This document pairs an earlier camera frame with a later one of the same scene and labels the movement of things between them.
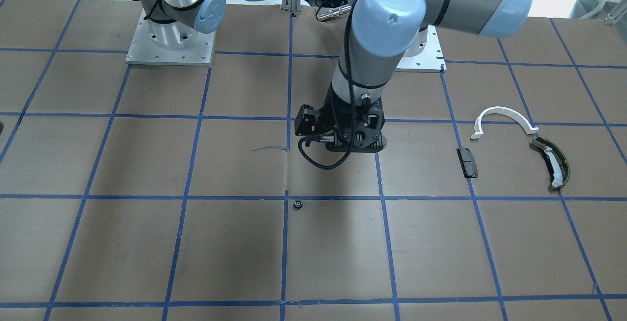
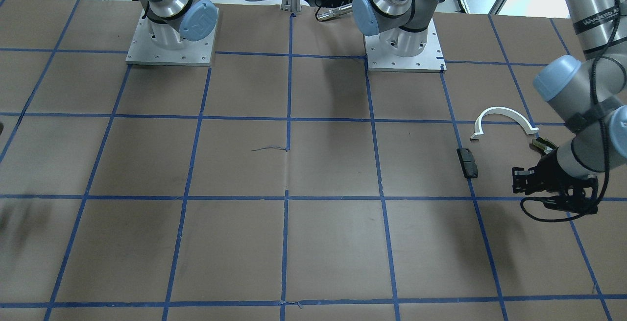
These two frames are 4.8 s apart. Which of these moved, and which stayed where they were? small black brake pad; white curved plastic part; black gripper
Moved: black gripper
Stayed: small black brake pad; white curved plastic part
